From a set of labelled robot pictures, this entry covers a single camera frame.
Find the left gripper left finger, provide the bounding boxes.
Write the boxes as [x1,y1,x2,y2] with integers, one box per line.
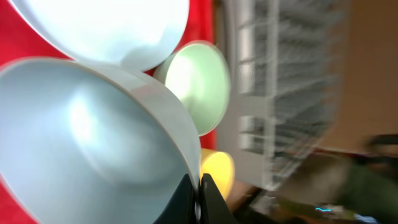
[153,174,196,224]

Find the yellow plastic cup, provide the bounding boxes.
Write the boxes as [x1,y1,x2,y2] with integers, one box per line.
[200,148,235,200]

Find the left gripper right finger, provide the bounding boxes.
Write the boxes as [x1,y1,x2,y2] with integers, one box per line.
[199,174,239,224]

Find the small light blue bowl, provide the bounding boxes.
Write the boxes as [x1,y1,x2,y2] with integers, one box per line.
[1,58,201,223]

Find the grey dishwasher rack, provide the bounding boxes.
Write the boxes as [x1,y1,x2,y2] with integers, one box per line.
[217,0,350,191]

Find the mint green bowl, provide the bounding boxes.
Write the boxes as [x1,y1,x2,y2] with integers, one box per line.
[154,40,231,136]

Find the light blue plate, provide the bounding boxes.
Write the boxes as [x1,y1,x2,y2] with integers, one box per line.
[10,0,190,72]

